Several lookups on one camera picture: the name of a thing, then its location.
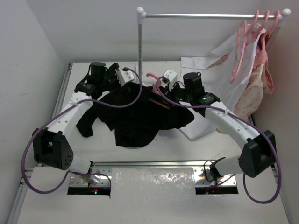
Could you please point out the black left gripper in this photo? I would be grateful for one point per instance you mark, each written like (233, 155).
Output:
(112, 76)

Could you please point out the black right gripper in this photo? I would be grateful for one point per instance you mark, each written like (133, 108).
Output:
(170, 92)

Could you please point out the pink hanger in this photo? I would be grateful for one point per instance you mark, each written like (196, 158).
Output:
(270, 29)
(261, 30)
(155, 86)
(241, 41)

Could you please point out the black shirt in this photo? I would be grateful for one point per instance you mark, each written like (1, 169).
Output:
(136, 125)

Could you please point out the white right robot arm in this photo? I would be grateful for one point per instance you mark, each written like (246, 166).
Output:
(257, 148)

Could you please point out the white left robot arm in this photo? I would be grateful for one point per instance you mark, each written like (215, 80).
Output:
(50, 145)

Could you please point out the white shirt on hanger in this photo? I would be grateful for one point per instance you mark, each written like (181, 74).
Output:
(216, 70)

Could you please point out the pink floral garment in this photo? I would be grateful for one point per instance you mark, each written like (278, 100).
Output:
(260, 81)

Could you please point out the white metal clothes rack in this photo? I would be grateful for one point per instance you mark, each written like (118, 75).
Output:
(142, 15)

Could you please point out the white foil cover sheet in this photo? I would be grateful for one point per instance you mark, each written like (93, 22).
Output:
(153, 183)

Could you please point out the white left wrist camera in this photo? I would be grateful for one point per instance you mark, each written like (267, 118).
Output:
(124, 77)

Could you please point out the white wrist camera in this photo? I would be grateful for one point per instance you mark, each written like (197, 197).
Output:
(124, 77)
(170, 77)

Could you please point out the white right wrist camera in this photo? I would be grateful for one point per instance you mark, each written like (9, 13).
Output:
(170, 77)

